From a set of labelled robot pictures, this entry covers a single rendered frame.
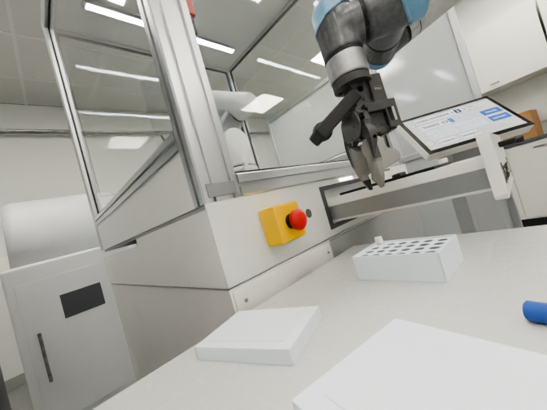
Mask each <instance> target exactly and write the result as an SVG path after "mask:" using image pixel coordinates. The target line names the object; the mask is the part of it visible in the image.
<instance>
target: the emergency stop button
mask: <svg viewBox="0 0 547 410"><path fill-rule="evenodd" d="M289 220H290V223H291V226H292V228H293V229H296V230H302V229H304V228H305V227H306V224H307V216H306V214H305V213H304V212H303V211H302V210H301V209H299V208H296V209H294V210H292V211H291V213H290V216H289Z"/></svg>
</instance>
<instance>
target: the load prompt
mask: <svg viewBox="0 0 547 410"><path fill-rule="evenodd" d="M466 111H471V110H470V109H469V108H467V107H465V106H463V107H458V108H455V109H452V110H449V111H444V112H441V113H439V114H435V115H433V116H428V117H425V118H421V119H419V120H414V121H412V122H413V123H414V124H416V125H417V126H419V125H422V124H426V123H430V122H432V121H436V120H440V119H443V118H446V117H450V116H454V115H457V114H460V113H463V112H466Z"/></svg>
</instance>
